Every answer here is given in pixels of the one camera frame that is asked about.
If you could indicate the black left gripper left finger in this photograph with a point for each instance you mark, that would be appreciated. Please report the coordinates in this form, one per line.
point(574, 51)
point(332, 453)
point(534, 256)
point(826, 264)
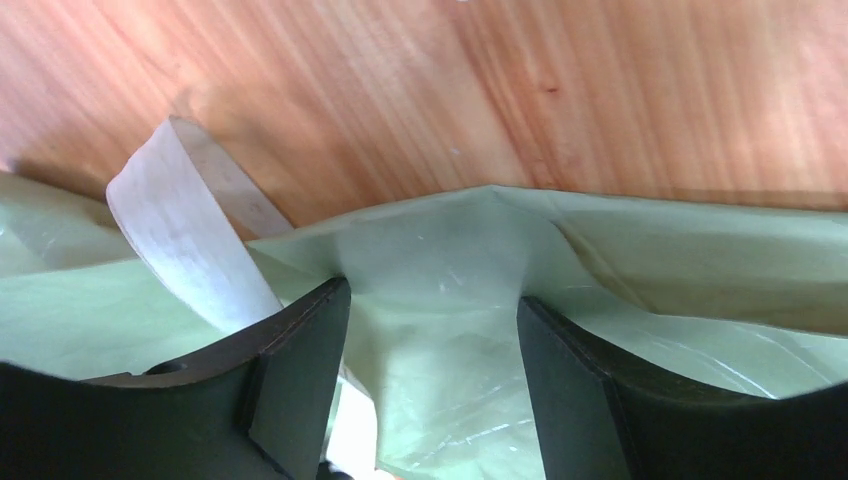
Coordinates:
point(253, 405)

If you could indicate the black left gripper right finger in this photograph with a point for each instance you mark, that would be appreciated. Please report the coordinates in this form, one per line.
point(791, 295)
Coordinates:
point(602, 412)

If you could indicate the green and peach wrapping paper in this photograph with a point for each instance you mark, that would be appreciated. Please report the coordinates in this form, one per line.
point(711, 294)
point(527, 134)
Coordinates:
point(747, 299)

